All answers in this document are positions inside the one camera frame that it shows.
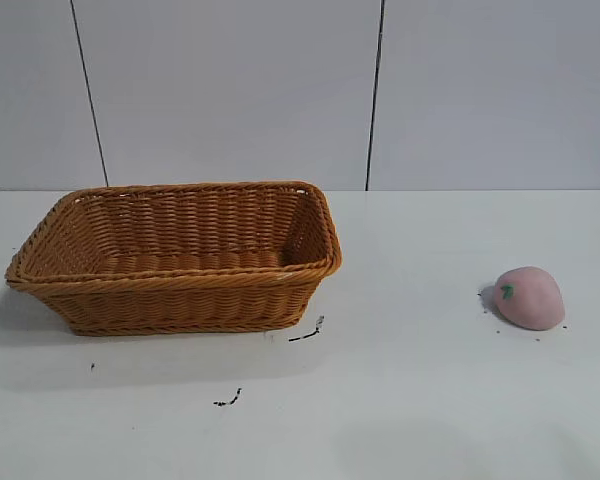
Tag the pink peach with green leaf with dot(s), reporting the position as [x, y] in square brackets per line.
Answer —
[532, 300]

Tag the brown woven wicker basket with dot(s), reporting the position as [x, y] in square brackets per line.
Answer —
[180, 300]

